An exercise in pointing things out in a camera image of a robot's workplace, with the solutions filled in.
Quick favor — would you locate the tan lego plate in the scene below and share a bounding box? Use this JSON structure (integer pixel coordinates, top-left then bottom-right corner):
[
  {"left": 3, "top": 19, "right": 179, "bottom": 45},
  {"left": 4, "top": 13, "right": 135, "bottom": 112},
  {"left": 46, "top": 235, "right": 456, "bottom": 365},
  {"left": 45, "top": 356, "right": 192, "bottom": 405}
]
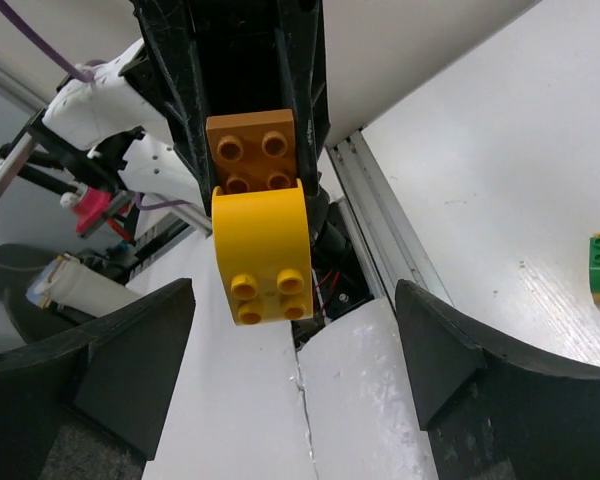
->
[{"left": 206, "top": 109, "right": 298, "bottom": 195}]

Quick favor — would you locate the yellow butterfly lego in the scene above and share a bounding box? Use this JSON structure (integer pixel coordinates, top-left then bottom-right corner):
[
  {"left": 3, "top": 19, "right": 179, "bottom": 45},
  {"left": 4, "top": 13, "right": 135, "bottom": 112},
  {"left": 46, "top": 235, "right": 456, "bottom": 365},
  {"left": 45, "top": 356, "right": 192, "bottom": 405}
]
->
[{"left": 212, "top": 183, "right": 314, "bottom": 326}]

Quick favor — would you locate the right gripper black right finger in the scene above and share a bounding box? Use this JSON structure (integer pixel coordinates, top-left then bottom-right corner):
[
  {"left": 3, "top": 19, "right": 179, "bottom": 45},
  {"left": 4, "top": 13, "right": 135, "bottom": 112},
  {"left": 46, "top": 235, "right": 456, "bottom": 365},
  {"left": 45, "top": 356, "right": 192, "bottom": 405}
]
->
[{"left": 395, "top": 280, "right": 600, "bottom": 479}]

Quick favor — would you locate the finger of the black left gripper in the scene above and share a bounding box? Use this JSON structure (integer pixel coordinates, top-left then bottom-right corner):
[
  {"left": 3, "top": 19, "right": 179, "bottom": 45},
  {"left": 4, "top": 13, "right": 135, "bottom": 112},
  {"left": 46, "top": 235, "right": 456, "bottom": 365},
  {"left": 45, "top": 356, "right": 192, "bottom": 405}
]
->
[
  {"left": 274, "top": 1, "right": 330, "bottom": 195},
  {"left": 133, "top": 1, "right": 215, "bottom": 214}
]

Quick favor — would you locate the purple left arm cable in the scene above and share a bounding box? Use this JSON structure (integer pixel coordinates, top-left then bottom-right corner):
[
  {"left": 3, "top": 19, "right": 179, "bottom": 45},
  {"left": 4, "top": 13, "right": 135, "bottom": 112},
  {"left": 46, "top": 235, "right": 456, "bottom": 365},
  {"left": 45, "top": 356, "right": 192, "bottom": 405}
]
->
[{"left": 0, "top": 0, "right": 196, "bottom": 216}]

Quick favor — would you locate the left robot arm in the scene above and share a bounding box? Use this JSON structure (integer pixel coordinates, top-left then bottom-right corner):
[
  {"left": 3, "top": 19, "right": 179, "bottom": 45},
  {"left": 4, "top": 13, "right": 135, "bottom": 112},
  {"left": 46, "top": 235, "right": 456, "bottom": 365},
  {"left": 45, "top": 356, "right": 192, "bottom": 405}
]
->
[{"left": 0, "top": 1, "right": 330, "bottom": 215}]

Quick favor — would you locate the aluminium frame rail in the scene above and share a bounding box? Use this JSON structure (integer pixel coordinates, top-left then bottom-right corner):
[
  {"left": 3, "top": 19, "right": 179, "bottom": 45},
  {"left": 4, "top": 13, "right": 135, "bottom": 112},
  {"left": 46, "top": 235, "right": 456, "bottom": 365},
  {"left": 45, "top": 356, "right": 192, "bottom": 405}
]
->
[{"left": 129, "top": 130, "right": 453, "bottom": 325}]

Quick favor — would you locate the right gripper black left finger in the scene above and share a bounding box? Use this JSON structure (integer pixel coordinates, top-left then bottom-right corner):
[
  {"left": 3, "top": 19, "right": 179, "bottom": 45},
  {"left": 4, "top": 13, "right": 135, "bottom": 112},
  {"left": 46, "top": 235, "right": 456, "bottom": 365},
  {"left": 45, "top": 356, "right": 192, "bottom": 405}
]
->
[{"left": 0, "top": 278, "right": 195, "bottom": 479}]

